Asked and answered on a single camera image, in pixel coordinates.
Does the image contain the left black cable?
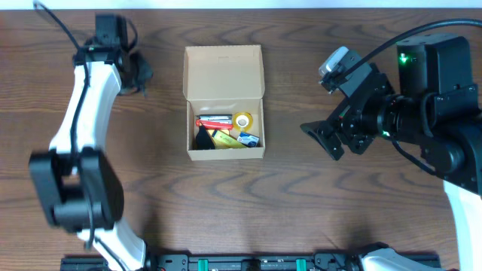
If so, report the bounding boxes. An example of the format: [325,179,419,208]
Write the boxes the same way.
[32,0,140,271]

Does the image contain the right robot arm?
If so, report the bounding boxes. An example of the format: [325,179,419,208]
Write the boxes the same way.
[301,34,481,270]

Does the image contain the cardboard box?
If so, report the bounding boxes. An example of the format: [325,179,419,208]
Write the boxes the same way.
[183,45,266,161]

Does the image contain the black correction tape dispenser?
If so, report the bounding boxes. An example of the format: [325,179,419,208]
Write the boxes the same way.
[195,126,215,151]

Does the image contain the yellow sticky note pad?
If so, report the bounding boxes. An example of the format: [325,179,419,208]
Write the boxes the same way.
[206,129,227,150]

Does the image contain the blue white staples box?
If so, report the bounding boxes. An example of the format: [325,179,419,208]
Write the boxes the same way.
[237,132,260,148]

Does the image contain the yellow tape roll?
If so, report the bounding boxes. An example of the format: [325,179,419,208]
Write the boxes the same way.
[233,111,253,132]

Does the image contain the yellow highlighter marker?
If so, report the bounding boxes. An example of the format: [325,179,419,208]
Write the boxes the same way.
[211,130,246,148]

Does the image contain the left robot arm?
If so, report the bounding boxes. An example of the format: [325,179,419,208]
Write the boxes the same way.
[29,14,157,270]

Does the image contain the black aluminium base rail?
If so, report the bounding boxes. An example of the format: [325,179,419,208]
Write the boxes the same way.
[59,253,441,271]

